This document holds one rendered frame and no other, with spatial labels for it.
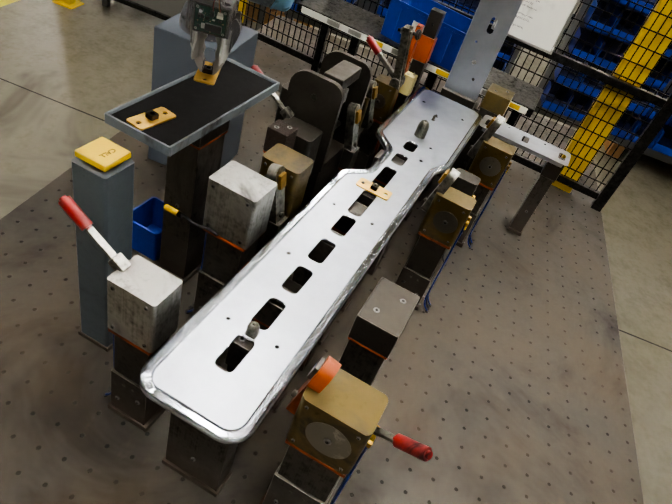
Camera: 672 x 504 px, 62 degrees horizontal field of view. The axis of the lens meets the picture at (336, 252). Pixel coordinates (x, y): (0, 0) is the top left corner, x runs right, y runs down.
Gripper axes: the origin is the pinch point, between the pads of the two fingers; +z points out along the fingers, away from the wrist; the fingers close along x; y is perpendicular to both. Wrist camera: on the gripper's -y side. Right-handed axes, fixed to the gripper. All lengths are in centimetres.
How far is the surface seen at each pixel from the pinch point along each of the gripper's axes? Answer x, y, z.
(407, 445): 40, 61, 17
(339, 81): 26.2, -17.8, 4.9
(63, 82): -101, -189, 124
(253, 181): 12.4, 16.0, 12.2
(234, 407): 16, 55, 23
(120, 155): -8.8, 23.9, 7.2
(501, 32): 75, -71, 1
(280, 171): 17.0, 9.5, 13.1
